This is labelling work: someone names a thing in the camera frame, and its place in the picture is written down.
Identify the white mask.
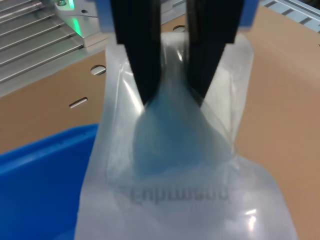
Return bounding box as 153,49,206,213
74,31,301,240

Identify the brown cardboard table cover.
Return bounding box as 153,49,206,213
0,4,320,240

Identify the blue bin holding bagged mask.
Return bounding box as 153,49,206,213
0,123,100,240

